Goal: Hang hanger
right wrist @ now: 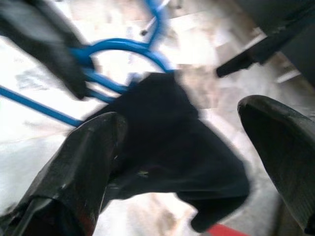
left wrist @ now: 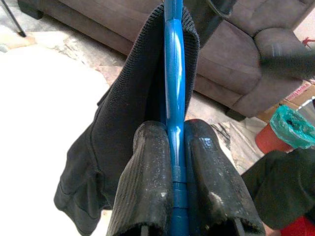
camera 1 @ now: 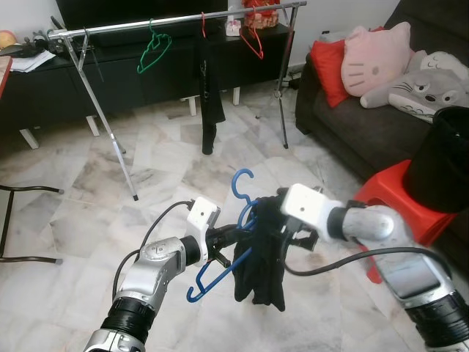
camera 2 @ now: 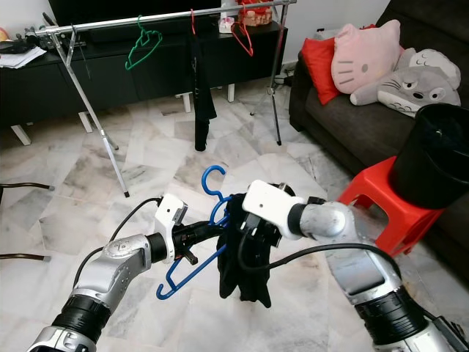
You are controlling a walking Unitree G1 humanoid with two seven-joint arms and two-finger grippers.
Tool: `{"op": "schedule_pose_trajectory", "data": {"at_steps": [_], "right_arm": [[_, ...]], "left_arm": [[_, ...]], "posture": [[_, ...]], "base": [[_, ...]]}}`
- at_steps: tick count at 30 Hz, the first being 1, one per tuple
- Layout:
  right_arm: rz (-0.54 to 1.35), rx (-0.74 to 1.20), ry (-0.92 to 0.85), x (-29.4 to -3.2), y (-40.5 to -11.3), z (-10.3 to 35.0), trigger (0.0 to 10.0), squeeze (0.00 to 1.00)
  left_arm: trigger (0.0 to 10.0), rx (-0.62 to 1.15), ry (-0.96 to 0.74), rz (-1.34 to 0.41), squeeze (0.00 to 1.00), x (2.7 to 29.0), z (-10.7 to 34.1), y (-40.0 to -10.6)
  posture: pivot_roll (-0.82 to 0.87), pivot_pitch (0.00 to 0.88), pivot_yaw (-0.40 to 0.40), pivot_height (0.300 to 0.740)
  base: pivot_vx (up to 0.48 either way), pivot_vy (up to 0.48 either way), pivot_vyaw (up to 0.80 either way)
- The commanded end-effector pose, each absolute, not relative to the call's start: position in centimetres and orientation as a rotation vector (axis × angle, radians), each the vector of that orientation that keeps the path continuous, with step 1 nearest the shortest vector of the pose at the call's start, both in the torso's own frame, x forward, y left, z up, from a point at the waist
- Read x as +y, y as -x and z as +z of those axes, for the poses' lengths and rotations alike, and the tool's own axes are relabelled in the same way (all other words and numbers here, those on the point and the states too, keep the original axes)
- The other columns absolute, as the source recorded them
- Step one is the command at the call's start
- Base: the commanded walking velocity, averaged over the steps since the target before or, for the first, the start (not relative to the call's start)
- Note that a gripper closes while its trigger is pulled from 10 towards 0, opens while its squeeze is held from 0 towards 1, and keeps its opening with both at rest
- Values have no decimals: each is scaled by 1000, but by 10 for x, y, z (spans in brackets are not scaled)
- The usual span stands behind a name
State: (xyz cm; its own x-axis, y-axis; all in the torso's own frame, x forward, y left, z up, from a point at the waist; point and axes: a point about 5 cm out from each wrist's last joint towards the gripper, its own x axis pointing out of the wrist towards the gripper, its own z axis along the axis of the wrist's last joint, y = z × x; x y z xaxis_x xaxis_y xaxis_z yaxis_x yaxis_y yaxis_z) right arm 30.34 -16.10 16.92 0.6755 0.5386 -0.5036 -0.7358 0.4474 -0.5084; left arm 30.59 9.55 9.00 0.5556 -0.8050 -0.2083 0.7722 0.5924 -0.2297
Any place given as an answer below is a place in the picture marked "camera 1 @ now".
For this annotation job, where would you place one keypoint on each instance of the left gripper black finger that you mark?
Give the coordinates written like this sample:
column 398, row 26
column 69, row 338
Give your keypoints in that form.
column 245, row 225
column 245, row 236

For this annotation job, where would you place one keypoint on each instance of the black shirt with small logo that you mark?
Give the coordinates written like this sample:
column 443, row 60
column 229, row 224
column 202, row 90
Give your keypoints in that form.
column 260, row 257

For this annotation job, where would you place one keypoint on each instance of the blue clothes hanger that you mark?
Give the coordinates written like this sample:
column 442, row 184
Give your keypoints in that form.
column 212, row 282

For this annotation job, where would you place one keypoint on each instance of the black jersey with red trim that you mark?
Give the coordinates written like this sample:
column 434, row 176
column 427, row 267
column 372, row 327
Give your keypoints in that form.
column 209, row 81

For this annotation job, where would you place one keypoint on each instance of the green plastic clothes hanger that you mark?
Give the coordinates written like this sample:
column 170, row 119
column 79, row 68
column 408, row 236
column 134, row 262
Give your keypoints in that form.
column 153, row 40

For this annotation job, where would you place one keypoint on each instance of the robot's silver left arm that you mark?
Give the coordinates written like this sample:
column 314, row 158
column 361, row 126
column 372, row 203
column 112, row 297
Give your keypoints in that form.
column 150, row 268

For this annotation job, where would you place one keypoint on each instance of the robot's silver right arm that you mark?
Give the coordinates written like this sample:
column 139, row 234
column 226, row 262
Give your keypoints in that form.
column 396, row 249

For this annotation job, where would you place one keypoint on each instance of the red clothes hanger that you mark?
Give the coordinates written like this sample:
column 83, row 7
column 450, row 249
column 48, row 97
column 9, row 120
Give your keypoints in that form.
column 258, row 53
column 204, row 26

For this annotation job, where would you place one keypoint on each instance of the red plastic stool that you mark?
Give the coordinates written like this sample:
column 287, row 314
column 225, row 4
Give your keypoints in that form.
column 388, row 187

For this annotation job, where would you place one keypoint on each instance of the dark grey fabric sofa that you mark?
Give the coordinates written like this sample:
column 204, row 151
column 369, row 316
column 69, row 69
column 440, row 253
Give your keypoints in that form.
column 366, row 132

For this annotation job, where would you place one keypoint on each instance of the black plastic bucket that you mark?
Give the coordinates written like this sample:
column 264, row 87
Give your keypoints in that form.
column 440, row 161

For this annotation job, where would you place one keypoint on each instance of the black TV cabinet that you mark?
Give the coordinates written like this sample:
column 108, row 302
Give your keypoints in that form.
column 146, row 88

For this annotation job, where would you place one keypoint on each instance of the red cushion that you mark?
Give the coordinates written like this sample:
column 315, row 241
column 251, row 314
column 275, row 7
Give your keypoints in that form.
column 330, row 70

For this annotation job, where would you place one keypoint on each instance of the pink cat face pillow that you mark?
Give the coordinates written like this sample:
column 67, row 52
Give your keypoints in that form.
column 377, row 59

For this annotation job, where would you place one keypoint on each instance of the white tissue box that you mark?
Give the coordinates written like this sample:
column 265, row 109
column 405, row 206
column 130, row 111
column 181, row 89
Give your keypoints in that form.
column 233, row 28

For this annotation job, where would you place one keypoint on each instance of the side table with lace cover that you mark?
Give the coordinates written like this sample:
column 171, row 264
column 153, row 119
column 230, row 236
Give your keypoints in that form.
column 333, row 34

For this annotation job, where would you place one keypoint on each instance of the red robed figurine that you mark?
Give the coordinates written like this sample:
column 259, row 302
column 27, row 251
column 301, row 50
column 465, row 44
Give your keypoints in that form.
column 260, row 13

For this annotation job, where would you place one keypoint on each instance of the pale grey Totoro plush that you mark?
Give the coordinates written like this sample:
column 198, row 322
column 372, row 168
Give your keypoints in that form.
column 443, row 62

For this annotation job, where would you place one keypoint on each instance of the large black television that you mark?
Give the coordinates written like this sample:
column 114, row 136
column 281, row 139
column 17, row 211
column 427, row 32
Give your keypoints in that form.
column 146, row 7

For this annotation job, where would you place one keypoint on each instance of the silver metal clothes rack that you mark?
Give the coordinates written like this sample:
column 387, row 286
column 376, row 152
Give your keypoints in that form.
column 110, row 26

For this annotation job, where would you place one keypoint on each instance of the stack of white papers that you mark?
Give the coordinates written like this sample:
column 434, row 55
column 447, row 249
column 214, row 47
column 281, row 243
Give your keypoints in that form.
column 33, row 60

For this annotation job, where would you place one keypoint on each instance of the marble table with red rim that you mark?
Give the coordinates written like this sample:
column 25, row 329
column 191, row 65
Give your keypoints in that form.
column 4, row 73

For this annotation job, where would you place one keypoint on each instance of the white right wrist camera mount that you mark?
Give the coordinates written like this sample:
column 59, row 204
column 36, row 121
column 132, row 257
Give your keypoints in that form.
column 311, row 209

